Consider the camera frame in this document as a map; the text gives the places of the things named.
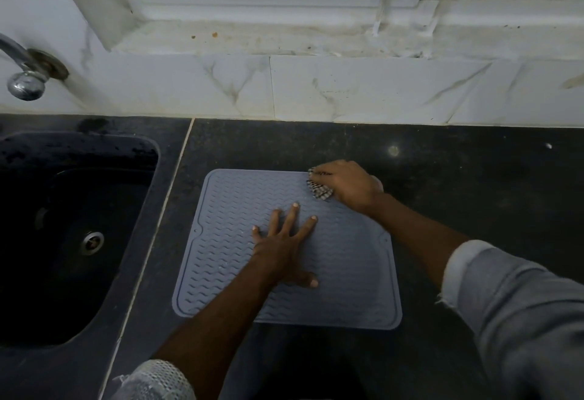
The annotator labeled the chrome wall faucet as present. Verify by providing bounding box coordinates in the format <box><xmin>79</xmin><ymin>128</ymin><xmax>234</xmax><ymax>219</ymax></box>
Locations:
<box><xmin>0</xmin><ymin>32</ymin><xmax>70</xmax><ymax>102</ymax></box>

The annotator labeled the grey shirt right sleeve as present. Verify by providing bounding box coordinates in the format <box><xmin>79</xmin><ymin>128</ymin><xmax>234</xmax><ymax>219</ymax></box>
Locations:
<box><xmin>436</xmin><ymin>239</ymin><xmax>584</xmax><ymax>400</ymax></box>

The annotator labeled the grey ribbed silicone mat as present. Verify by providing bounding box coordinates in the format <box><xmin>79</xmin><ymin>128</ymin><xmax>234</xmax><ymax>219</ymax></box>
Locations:
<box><xmin>172</xmin><ymin>168</ymin><xmax>403</xmax><ymax>331</ymax></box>

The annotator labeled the person's right hand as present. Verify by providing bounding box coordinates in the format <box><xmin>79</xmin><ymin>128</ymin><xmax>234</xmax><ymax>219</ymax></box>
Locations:
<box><xmin>310</xmin><ymin>160</ymin><xmax>386</xmax><ymax>219</ymax></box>

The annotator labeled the black white checked cloth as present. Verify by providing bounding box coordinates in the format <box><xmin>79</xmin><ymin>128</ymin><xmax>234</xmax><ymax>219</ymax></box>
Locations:
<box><xmin>306</xmin><ymin>166</ymin><xmax>335</xmax><ymax>202</ymax></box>

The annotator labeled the black kitchen sink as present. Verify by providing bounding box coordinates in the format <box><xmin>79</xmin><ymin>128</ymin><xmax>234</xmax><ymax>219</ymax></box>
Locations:
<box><xmin>0</xmin><ymin>132</ymin><xmax>161</xmax><ymax>349</ymax></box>

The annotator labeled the person's left forearm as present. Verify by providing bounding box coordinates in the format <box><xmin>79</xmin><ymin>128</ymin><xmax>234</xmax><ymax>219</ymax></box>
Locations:
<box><xmin>153</xmin><ymin>253</ymin><xmax>277</xmax><ymax>400</ymax></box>

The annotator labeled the round metal sink drain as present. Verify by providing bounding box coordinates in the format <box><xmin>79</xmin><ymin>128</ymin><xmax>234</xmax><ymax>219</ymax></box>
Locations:
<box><xmin>81</xmin><ymin>230</ymin><xmax>106</xmax><ymax>256</ymax></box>

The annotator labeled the person's right forearm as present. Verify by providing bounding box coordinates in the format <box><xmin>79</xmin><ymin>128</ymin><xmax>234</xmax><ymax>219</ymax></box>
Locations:
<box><xmin>370</xmin><ymin>194</ymin><xmax>471</xmax><ymax>291</ymax></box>

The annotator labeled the person's left hand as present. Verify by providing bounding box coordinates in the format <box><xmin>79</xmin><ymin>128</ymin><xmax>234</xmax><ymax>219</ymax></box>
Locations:
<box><xmin>251</xmin><ymin>202</ymin><xmax>319</xmax><ymax>289</ymax></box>

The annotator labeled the stained marble window sill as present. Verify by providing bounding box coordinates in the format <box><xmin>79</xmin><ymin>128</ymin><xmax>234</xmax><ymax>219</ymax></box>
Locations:
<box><xmin>111</xmin><ymin>16</ymin><xmax>584</xmax><ymax>60</ymax></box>

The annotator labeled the white mesh left sleeve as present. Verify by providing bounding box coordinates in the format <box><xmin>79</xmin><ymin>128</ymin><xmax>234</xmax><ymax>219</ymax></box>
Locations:
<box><xmin>109</xmin><ymin>359</ymin><xmax>197</xmax><ymax>400</ymax></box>

